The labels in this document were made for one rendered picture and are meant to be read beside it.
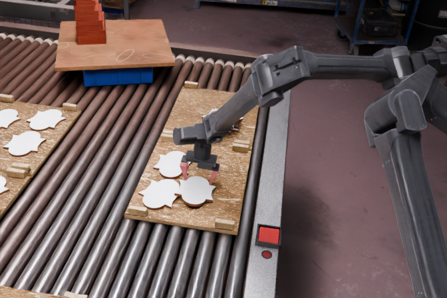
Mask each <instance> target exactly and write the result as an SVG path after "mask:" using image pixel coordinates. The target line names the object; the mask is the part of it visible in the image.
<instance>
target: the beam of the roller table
mask: <svg viewBox="0 0 447 298"><path fill-rule="evenodd" d="M283 96H284V99H283V100H282V101H281V102H279V103H278V104H276V105H275V106H271V107H270V109H269V118H268V123H267V133H266V138H265V147H264V152H263V161H262V167H261V175H260V181H259V189H258V195H257V204H256V209H255V218H254V223H253V232H252V237H251V247H250V252H249V261H248V266H247V275H246V280H245V289H244V294H243V298H275V296H276V287H277V270H278V260H279V249H274V248H269V247H261V246H257V245H255V238H256V232H257V224H265V225H274V226H278V227H281V216H282V207H283V189H284V179H285V162H286V153H287V135H288V126H289V109H290V99H291V89H290V90H288V91H287V92H285V93H283ZM265 250H267V251H270V252H271V253H272V257H271V258H270V259H265V258H263V257H262V256H261V252H262V251H265Z"/></svg>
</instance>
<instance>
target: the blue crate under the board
mask: <svg viewBox="0 0 447 298"><path fill-rule="evenodd" d="M82 73H83V79H84V86H108V85H122V84H146V83H153V67H139V68H124V69H96V70H82Z"/></svg>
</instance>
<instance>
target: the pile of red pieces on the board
mask: <svg viewBox="0 0 447 298"><path fill-rule="evenodd" d="M73 1H74V5H73V7H74V11H75V14H74V18H75V21H76V33H77V40H78V45H97V44H106V30H105V19H104V11H102V7H101V3H98V0H73Z"/></svg>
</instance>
